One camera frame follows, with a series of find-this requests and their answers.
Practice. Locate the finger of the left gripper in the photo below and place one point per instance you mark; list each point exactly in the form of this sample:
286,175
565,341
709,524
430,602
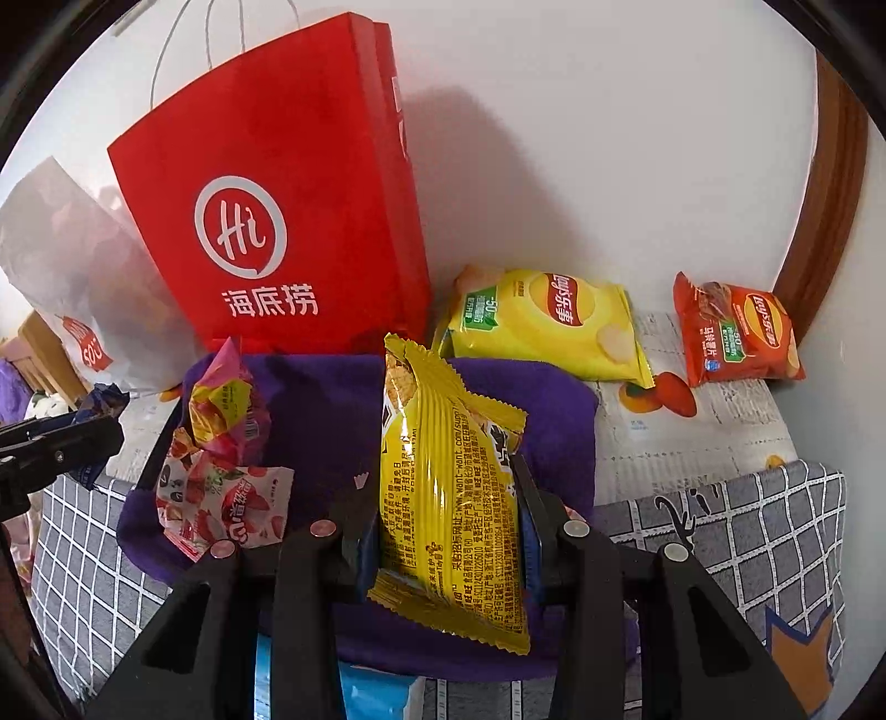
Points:
61,446

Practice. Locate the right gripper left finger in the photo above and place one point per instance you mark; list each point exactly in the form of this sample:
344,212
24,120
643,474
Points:
196,658

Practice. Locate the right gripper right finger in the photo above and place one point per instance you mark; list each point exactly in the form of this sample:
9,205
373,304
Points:
698,657

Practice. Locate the blue snack packet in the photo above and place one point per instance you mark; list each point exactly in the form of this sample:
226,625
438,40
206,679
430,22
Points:
104,400

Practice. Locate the strawberry pink snack packet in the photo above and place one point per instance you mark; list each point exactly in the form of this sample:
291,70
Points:
202,500

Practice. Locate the pink yellow snack packet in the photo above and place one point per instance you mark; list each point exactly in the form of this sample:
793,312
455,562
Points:
228,416

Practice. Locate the wooden headboard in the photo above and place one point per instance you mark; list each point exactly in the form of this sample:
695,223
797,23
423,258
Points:
37,354

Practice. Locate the grey checked blanket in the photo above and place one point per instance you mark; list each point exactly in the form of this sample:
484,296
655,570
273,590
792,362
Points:
772,540

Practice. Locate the white Miniso plastic bag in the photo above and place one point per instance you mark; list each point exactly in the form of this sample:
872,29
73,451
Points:
88,274

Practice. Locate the newspaper sheet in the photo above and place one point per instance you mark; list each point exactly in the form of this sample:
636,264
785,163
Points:
673,437

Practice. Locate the orange chips bag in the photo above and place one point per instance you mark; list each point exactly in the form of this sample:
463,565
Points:
730,333

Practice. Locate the red paper shopping bag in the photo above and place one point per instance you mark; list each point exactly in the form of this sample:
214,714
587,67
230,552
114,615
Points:
276,197

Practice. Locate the yellow chips bag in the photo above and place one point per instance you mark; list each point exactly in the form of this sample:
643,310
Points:
541,316

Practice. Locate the brown wooden door frame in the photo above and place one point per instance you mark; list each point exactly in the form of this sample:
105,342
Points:
830,202

